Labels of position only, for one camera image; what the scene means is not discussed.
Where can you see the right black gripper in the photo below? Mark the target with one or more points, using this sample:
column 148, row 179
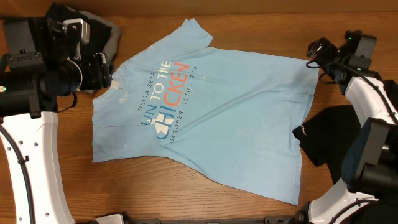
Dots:
column 315, row 51

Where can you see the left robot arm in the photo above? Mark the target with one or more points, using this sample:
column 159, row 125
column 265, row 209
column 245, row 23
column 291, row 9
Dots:
column 44, row 62

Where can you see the light blue printed t-shirt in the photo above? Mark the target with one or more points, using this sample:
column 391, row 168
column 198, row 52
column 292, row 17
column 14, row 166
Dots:
column 227, row 114

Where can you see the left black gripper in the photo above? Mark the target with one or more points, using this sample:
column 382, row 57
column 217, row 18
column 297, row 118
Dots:
column 101, row 75

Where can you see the folded blue jeans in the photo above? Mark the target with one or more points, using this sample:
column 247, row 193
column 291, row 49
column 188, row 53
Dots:
column 87, row 91

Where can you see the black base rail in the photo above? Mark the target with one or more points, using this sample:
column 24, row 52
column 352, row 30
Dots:
column 124, row 218

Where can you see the folded black garment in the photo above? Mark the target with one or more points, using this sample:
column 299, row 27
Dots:
column 99, row 33

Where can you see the folded grey garment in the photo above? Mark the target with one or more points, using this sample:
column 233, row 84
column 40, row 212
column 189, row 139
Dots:
column 111, row 47

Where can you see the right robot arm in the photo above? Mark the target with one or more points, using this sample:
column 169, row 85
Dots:
column 369, row 168

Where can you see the black garment at right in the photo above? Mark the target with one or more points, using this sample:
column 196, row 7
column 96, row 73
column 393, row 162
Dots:
column 326, row 138

